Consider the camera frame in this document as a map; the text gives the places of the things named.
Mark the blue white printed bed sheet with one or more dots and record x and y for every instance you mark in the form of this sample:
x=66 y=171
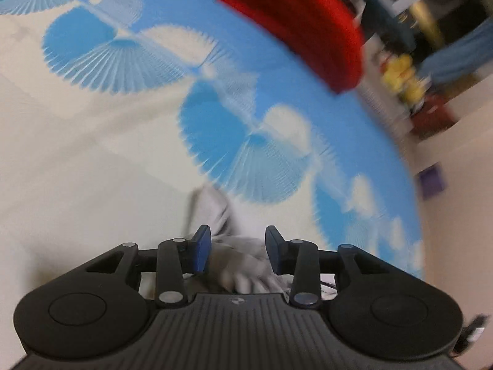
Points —
x=115 y=142

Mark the grey cloth item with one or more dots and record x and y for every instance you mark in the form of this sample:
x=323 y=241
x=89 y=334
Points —
x=246 y=264

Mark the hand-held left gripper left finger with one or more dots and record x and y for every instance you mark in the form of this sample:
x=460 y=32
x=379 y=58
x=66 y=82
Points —
x=202 y=248

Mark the red knitted blanket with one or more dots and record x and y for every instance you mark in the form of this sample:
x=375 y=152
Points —
x=300 y=19

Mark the yellow plush toy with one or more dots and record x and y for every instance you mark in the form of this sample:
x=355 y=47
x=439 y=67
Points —
x=404 y=77

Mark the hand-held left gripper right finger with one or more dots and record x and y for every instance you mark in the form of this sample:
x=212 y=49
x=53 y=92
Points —
x=272 y=250

